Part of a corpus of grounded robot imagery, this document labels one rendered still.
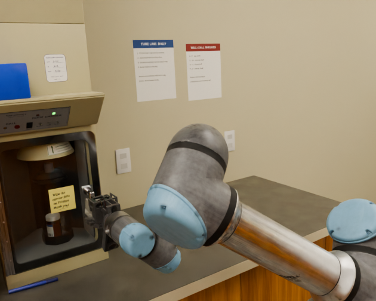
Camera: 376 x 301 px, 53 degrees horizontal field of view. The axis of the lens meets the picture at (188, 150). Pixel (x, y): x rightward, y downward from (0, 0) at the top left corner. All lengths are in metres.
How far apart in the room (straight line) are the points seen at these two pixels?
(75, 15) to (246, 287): 1.04
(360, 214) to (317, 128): 1.76
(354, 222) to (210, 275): 0.52
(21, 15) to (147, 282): 0.85
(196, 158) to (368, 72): 2.47
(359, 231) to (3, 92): 0.89
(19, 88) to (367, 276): 0.90
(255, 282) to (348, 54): 1.83
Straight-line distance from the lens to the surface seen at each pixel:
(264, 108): 2.23
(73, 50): 1.21
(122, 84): 1.73
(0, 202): 1.20
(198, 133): 0.66
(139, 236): 0.91
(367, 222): 0.86
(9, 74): 1.06
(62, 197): 1.23
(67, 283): 1.28
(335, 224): 0.89
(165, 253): 1.00
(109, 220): 1.02
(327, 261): 0.77
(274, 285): 1.51
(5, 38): 1.17
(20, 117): 1.10
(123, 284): 1.22
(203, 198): 0.61
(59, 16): 1.21
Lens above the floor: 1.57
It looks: 13 degrees down
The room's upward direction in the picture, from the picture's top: 3 degrees counter-clockwise
